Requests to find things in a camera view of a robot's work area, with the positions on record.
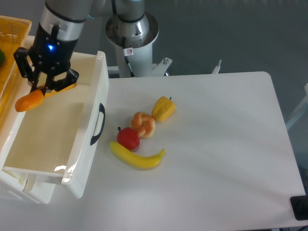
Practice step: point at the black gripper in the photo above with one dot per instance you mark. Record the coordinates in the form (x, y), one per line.
(47, 55)

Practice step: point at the long orange bread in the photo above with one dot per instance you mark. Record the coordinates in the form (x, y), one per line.
(36, 98)

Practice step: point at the white drawer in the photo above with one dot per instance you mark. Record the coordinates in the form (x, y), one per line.
(53, 141)

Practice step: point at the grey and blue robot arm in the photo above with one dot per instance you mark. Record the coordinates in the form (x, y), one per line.
(69, 16)

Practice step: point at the white drawer cabinet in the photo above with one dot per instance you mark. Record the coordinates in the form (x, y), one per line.
(13, 185)

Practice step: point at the knotted bread roll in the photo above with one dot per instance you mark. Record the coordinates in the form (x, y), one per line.
(143, 124)

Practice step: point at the green vegetable in basket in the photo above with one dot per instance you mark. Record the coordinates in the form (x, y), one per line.
(2, 57)

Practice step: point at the yellow woven basket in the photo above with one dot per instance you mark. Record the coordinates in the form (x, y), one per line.
(13, 34)

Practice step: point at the red bell pepper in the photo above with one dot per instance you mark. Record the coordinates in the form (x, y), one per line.
(128, 138)

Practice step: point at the yellow bell pepper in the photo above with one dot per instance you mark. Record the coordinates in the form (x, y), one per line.
(163, 109)

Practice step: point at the yellow banana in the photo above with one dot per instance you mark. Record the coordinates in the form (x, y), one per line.
(135, 160)

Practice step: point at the black device at table edge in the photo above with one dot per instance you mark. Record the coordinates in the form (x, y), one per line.
(300, 207)

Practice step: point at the black drawer handle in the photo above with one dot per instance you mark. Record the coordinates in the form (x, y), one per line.
(99, 125)

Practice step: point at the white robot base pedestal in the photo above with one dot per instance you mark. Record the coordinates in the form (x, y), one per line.
(133, 43)

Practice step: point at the white frame at right edge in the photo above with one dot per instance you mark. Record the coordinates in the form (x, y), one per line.
(298, 111)

